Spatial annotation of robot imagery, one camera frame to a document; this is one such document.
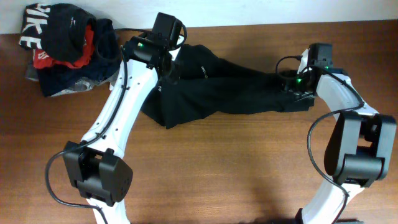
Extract black t-shirt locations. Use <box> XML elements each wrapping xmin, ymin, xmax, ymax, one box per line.
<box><xmin>141</xmin><ymin>44</ymin><xmax>315</xmax><ymax>129</ymax></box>

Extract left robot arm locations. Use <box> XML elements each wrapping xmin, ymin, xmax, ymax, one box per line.
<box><xmin>62</xmin><ymin>12</ymin><xmax>187</xmax><ymax>223</ymax></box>

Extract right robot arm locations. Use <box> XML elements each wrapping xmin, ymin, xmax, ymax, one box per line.
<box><xmin>278</xmin><ymin>43</ymin><xmax>397</xmax><ymax>224</ymax></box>

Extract navy blue shirt in pile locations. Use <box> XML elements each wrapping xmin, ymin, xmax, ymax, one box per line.
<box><xmin>37</xmin><ymin>19</ymin><xmax>120</xmax><ymax>97</ymax></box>

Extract grey shirt under pile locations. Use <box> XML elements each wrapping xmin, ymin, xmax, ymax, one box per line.
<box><xmin>24</xmin><ymin>32</ymin><xmax>123</xmax><ymax>98</ymax></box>

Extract black Nike shirt on pile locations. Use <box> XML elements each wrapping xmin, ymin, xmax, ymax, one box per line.
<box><xmin>19</xmin><ymin>3</ymin><xmax>96</xmax><ymax>63</ymax></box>

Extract red shirt in pile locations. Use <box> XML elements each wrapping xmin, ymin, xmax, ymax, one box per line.
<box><xmin>33</xmin><ymin>24</ymin><xmax>95</xmax><ymax>69</ymax></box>

